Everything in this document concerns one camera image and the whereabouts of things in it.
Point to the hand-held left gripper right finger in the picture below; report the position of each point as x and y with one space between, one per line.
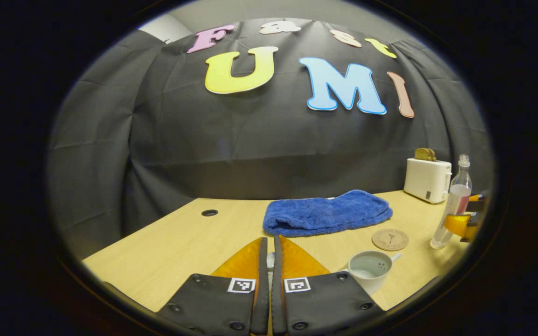
277 303

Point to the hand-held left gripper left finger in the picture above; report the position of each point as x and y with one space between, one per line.
263 298

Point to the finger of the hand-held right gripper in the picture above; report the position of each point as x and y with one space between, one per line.
477 203
460 226

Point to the clear plastic water bottle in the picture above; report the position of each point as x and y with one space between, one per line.
458 196

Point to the white teacup lid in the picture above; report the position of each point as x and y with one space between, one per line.
270 261

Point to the round wooden coaster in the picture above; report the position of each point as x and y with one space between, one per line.
390 240

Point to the white ceramic teacup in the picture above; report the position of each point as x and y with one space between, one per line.
369 280

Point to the white toaster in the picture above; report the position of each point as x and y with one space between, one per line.
425 182

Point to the brown toast slice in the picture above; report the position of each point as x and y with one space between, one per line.
421 154
432 155

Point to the blue towel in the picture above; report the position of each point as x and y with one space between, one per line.
325 214

